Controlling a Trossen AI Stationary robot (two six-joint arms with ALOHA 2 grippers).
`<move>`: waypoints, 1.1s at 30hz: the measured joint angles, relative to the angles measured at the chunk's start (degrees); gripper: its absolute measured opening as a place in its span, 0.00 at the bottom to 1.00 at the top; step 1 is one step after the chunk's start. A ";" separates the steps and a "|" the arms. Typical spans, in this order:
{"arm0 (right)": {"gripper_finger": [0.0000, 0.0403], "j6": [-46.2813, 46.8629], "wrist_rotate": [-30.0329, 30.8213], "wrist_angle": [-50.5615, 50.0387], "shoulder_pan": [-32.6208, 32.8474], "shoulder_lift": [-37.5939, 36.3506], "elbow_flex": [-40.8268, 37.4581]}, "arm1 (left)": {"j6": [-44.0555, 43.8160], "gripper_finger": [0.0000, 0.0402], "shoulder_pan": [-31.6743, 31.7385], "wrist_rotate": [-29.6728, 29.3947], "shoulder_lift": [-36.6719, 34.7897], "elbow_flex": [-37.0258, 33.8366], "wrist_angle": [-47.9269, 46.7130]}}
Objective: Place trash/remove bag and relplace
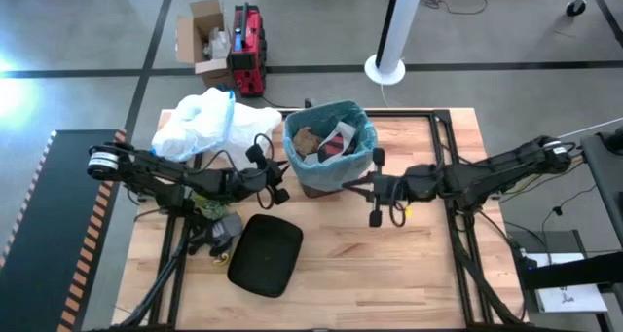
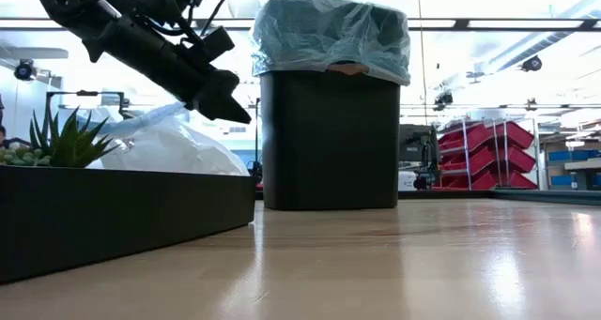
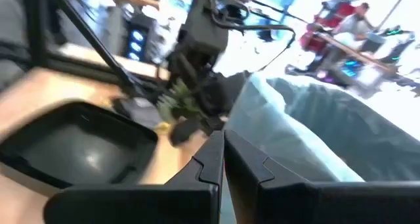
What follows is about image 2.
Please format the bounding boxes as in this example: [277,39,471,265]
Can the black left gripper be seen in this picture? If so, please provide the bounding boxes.
[135,25,253,125]

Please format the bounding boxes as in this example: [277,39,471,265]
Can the white plastic trash bag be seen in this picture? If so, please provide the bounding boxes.
[86,101,252,177]

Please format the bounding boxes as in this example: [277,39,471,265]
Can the blue plastic trash bag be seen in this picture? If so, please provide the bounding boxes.
[251,0,412,87]

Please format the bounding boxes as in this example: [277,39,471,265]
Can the black plastic trash can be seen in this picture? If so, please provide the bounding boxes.
[259,68,402,212]

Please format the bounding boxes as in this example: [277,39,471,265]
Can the black shallow tray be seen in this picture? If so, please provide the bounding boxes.
[0,164,258,285]

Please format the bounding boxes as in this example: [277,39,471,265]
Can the thin black pole stand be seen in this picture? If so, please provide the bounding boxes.
[254,97,263,171]

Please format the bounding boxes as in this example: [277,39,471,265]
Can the black ceiling spotlight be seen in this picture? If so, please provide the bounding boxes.
[520,55,544,74]
[13,59,37,83]
[432,90,455,113]

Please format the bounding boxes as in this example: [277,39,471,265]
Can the green artificial succulent plant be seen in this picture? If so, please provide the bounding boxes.
[0,106,118,169]

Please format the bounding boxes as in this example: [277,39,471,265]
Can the black computer monitor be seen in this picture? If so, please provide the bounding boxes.
[398,124,440,190]

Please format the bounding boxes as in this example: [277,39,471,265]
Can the red storage bin rack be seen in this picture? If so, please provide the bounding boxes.
[431,118,540,191]

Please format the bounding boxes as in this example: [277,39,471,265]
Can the small white box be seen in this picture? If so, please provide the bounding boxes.
[397,171,417,191]

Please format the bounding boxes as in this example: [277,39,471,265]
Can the shelf with blue bins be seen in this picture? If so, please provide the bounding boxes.
[539,141,601,191]

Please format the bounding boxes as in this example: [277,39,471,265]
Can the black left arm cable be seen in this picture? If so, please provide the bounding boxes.
[199,0,234,36]

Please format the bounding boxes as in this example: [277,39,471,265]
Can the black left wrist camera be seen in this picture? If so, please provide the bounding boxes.
[126,0,206,28]

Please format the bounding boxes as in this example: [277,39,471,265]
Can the black stand frame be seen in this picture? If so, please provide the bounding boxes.
[45,89,131,124]

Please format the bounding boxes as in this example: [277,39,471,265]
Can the black aluminium table frame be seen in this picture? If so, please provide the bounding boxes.
[255,190,601,207]

